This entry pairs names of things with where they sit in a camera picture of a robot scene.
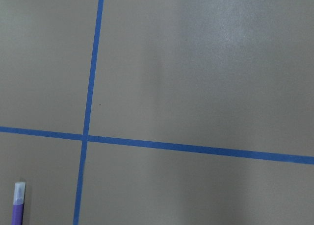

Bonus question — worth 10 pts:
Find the purple highlighter pen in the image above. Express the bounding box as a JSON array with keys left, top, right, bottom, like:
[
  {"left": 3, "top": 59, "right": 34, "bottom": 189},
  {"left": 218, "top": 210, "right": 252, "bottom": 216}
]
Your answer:
[{"left": 11, "top": 182, "right": 26, "bottom": 225}]

